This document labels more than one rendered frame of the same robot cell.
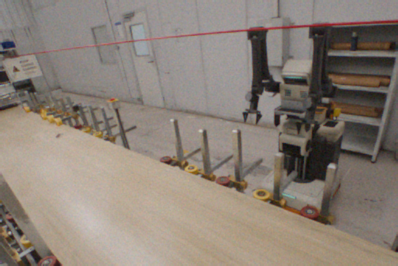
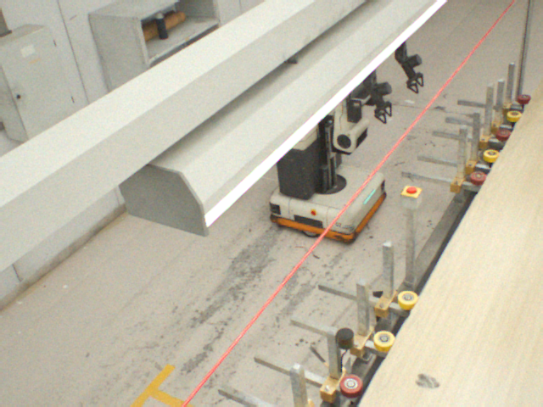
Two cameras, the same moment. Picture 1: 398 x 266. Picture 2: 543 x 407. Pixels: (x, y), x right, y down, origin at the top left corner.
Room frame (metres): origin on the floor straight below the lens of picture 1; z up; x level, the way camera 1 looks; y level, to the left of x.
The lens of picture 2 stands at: (2.98, 2.79, 2.71)
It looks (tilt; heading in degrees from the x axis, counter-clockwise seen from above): 34 degrees down; 262
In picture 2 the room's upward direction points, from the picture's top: 8 degrees counter-clockwise
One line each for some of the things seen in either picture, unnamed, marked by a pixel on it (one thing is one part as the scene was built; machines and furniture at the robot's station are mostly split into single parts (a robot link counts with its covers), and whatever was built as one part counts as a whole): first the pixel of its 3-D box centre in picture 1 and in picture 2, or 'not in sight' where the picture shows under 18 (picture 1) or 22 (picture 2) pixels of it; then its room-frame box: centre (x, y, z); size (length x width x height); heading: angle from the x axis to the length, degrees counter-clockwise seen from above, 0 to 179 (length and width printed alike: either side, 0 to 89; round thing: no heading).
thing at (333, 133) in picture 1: (308, 143); (312, 144); (2.08, -0.94, 0.59); 0.55 x 0.34 x 0.83; 46
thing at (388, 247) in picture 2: (109, 131); (388, 286); (2.26, 0.92, 0.90); 0.04 x 0.04 x 0.48; 46
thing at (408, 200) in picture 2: (113, 104); (411, 198); (2.08, 0.74, 1.18); 0.07 x 0.07 x 0.08; 46
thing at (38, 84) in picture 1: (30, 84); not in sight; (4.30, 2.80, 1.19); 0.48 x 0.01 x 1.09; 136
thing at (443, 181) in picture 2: (187, 155); (440, 181); (1.66, 0.17, 0.83); 0.43 x 0.03 x 0.04; 136
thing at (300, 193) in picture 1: (300, 185); (327, 197); (2.01, -0.88, 0.16); 0.67 x 0.64 x 0.25; 136
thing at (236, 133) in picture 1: (238, 168); (488, 121); (1.21, -0.15, 0.94); 0.04 x 0.04 x 0.48; 46
